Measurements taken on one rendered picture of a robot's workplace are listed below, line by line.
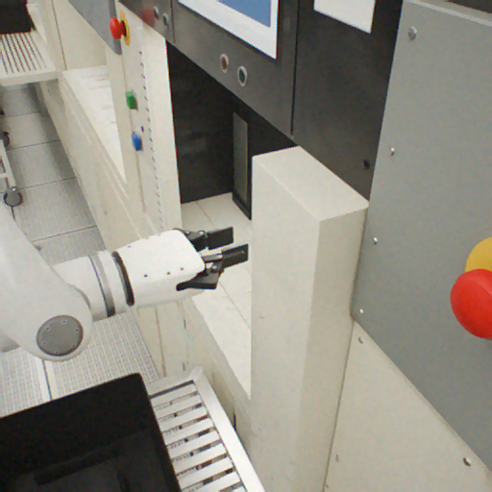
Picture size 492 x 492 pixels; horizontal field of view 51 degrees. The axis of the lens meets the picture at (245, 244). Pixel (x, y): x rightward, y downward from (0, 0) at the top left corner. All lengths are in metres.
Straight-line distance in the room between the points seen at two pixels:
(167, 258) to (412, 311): 0.36
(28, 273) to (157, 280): 0.16
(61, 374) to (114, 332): 0.27
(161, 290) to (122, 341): 1.61
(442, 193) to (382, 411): 0.25
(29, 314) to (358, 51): 0.39
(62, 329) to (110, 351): 1.66
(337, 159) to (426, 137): 0.12
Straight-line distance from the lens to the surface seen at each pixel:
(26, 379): 2.24
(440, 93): 0.34
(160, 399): 1.08
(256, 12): 0.55
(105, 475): 1.01
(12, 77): 2.78
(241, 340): 1.02
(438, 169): 0.35
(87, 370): 2.19
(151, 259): 0.67
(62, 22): 2.56
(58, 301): 0.56
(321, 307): 0.47
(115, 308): 0.66
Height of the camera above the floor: 1.62
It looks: 37 degrees down
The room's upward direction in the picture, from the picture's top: straight up
